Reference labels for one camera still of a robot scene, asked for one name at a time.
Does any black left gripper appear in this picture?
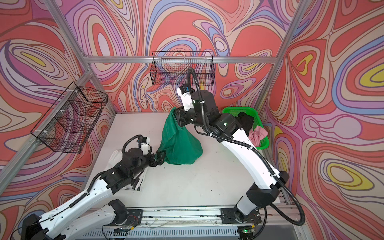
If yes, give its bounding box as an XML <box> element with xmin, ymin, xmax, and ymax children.
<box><xmin>129</xmin><ymin>149</ymin><xmax>168</xmax><ymax>181</ymax></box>

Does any green t shirt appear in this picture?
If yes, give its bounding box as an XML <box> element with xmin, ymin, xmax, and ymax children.
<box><xmin>158</xmin><ymin>108</ymin><xmax>203</xmax><ymax>165</ymax></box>

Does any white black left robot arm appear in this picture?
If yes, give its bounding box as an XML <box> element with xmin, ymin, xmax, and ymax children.
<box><xmin>21</xmin><ymin>135</ymin><xmax>166</xmax><ymax>240</ymax></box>

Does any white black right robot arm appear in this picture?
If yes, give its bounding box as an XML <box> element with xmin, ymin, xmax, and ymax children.
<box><xmin>175</xmin><ymin>84</ymin><xmax>289</xmax><ymax>221</ymax></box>

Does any white printed t shirt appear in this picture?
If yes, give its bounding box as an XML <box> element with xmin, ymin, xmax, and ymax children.
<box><xmin>105</xmin><ymin>150</ymin><xmax>148</xmax><ymax>192</ymax></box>

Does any green plastic laundry basket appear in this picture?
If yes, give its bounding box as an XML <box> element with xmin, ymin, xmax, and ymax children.
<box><xmin>223</xmin><ymin>107</ymin><xmax>270</xmax><ymax>150</ymax></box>

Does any black t shirt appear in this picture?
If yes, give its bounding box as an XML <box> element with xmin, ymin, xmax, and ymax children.
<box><xmin>236</xmin><ymin>112</ymin><xmax>255</xmax><ymax>136</ymax></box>

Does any pink t shirt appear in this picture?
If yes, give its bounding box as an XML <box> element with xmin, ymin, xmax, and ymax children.
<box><xmin>249</xmin><ymin>126</ymin><xmax>268</xmax><ymax>147</ymax></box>

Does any black wire basket back wall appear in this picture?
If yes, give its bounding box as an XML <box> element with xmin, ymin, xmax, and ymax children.
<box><xmin>150</xmin><ymin>50</ymin><xmax>216</xmax><ymax>86</ymax></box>

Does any black wire basket wall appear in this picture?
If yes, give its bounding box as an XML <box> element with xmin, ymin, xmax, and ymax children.
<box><xmin>150</xmin><ymin>50</ymin><xmax>216</xmax><ymax>86</ymax></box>
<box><xmin>31</xmin><ymin>82</ymin><xmax>108</xmax><ymax>154</ymax></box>

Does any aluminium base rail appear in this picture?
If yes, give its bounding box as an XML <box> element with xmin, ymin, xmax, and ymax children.
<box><xmin>79</xmin><ymin>206</ymin><xmax>309</xmax><ymax>240</ymax></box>

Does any black wire basket left wall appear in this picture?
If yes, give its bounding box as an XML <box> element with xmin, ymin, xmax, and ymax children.
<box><xmin>31</xmin><ymin>82</ymin><xmax>108</xmax><ymax>154</ymax></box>

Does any aluminium frame profile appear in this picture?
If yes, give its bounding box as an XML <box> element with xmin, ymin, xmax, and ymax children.
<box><xmin>0</xmin><ymin>0</ymin><xmax>304</xmax><ymax>193</ymax></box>

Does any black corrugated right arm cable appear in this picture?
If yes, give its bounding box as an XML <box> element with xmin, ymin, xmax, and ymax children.
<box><xmin>187</xmin><ymin>67</ymin><xmax>306</xmax><ymax>226</ymax></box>

